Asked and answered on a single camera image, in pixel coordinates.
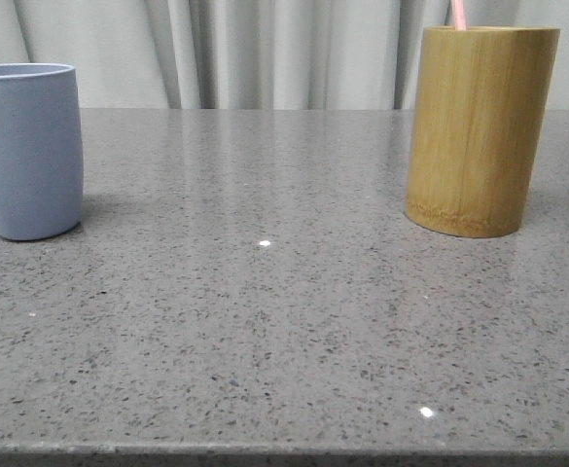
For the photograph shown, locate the blue plastic cup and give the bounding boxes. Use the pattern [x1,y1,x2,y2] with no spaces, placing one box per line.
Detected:
[0,63,84,240]

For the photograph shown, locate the bamboo wooden cup holder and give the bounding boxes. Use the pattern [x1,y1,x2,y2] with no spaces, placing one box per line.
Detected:
[406,26,560,238]

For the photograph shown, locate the pink chopstick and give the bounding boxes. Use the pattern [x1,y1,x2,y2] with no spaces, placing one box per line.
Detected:
[450,0,468,31]

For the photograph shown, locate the grey-white curtain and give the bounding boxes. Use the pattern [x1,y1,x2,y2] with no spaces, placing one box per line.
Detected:
[0,0,569,112]

